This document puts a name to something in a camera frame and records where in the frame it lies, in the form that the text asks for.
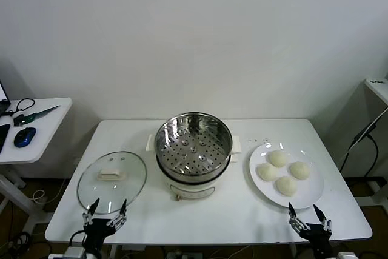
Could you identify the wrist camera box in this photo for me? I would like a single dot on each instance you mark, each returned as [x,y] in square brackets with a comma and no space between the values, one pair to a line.
[75,253]
[347,256]

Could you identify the cream electric cooker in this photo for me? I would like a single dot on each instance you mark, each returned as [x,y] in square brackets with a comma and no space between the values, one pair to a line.
[194,190]

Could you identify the white round plate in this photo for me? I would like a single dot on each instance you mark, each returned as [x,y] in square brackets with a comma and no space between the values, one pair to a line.
[303,195]

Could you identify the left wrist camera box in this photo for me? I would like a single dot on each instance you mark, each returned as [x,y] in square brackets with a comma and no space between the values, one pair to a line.
[75,253]

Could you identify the blue computer mouse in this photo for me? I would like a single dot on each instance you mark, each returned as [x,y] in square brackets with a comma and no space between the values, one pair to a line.
[25,136]

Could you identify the white steamed baozi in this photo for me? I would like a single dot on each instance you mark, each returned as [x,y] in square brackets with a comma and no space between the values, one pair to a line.
[278,159]
[266,172]
[299,170]
[285,185]

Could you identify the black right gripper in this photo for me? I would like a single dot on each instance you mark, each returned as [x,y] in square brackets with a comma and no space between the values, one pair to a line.
[315,234]

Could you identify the black phone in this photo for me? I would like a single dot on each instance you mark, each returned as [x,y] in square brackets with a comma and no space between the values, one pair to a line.
[3,137]

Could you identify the white side shelf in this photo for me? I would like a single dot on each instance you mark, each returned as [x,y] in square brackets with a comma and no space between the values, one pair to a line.
[379,89]

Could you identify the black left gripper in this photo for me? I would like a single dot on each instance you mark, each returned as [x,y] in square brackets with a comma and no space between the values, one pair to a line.
[95,231]

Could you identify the stainless steel steamer basket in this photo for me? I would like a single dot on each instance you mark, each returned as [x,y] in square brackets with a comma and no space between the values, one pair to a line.
[169,133]

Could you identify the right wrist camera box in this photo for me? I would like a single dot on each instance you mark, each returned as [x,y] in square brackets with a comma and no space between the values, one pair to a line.
[347,256]

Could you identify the white side table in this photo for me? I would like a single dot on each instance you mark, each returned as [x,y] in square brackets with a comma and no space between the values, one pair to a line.
[45,137]

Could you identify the black laptop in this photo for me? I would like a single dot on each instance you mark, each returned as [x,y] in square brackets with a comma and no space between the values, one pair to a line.
[3,105]

